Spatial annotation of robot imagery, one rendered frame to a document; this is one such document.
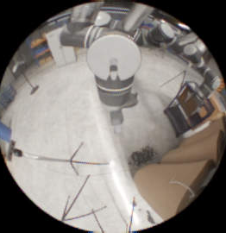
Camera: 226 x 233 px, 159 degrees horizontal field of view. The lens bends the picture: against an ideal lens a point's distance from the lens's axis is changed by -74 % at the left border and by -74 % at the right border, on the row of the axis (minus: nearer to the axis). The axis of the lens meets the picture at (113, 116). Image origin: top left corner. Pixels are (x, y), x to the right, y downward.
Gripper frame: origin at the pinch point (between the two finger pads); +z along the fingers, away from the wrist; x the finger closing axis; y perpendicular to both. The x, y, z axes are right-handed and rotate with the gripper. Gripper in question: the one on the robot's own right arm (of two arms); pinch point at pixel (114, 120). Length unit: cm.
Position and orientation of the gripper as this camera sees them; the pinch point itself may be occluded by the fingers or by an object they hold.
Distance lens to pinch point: 44.4
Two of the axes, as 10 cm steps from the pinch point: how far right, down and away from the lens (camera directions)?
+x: 1.7, 8.6, -4.8
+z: 0.1, 4.9, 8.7
